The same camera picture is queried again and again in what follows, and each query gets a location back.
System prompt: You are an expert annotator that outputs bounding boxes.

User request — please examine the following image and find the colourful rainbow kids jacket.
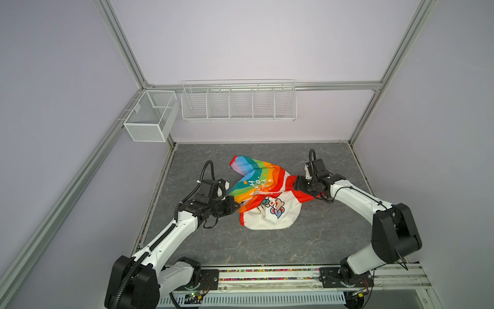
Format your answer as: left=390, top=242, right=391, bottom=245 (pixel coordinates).
left=228, top=156, right=314, bottom=230

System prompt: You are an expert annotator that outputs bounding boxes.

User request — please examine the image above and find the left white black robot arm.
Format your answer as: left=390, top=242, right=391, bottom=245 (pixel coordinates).
left=104, top=179, right=239, bottom=308

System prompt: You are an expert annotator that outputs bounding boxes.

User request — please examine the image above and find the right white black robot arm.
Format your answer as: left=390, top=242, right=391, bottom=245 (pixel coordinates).
left=293, top=175, right=423, bottom=284

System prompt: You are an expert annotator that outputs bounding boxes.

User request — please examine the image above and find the white mesh box basket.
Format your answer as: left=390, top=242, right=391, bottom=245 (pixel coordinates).
left=123, top=90, right=180, bottom=142

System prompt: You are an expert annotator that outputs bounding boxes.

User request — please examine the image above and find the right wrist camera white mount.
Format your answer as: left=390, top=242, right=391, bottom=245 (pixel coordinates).
left=306, top=158, right=331, bottom=181

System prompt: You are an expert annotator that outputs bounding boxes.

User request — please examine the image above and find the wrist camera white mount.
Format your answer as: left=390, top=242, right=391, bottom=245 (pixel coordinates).
left=306, top=158, right=331, bottom=181
left=217, top=179, right=230, bottom=200

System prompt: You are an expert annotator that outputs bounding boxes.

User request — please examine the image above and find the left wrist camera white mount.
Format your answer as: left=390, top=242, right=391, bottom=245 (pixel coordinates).
left=217, top=179, right=230, bottom=200

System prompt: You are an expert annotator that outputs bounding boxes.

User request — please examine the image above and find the black corrugated cable conduit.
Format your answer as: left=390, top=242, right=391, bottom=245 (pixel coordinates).
left=194, top=160, right=216, bottom=186

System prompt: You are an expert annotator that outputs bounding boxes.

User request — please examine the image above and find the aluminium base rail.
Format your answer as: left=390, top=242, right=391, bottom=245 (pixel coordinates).
left=137, top=264, right=442, bottom=308

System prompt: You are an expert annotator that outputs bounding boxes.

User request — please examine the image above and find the white wire shelf basket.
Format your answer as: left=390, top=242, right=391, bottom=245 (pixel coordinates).
left=181, top=79, right=298, bottom=122

